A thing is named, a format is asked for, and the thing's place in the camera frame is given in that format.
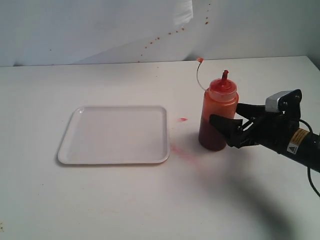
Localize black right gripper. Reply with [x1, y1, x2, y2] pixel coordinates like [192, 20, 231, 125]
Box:
[209, 103, 320, 172]

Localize red sauce squeeze bottle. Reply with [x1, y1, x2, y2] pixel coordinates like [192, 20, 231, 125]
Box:
[196, 69, 239, 152]

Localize white rectangular plastic tray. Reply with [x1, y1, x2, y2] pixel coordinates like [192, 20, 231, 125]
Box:
[57, 105, 170, 165]

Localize white cloth backdrop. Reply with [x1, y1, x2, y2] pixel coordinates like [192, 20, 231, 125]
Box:
[0, 0, 195, 67]

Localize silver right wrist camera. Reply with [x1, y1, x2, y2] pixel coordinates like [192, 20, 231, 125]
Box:
[265, 90, 292, 113]

